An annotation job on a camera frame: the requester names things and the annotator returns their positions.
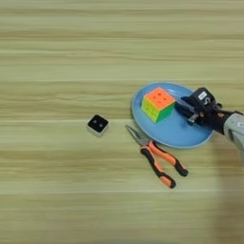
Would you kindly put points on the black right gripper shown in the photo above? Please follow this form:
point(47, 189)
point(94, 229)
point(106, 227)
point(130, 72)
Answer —
point(213, 117)

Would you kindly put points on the colourful puzzle cube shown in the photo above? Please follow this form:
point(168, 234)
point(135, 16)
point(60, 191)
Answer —
point(158, 100)

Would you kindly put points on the orange black needle-nose pliers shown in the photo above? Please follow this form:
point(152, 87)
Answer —
point(158, 158)

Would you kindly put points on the small black white cube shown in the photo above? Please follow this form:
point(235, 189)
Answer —
point(97, 124)

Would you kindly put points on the small black box white label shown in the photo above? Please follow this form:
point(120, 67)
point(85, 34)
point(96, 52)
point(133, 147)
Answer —
point(203, 95)

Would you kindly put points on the blue round plate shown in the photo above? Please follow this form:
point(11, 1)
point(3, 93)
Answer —
point(178, 133)

